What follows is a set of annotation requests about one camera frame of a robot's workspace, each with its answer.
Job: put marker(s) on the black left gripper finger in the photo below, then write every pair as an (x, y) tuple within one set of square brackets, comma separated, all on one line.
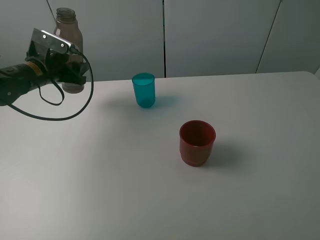
[(73, 73)]

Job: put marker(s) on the red plastic cup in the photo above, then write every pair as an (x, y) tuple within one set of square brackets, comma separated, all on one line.
[(196, 139)]

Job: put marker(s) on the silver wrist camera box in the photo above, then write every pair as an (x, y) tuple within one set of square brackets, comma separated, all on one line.
[(53, 42)]

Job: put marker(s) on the clear smoky plastic bottle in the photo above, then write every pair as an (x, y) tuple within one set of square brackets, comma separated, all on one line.
[(68, 29)]

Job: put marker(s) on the teal translucent plastic cup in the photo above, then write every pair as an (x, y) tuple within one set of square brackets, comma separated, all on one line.
[(144, 89)]

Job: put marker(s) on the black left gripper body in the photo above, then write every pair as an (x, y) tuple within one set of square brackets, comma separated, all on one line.
[(48, 62)]

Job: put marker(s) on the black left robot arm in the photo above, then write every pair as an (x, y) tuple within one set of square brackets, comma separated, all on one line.
[(13, 84)]

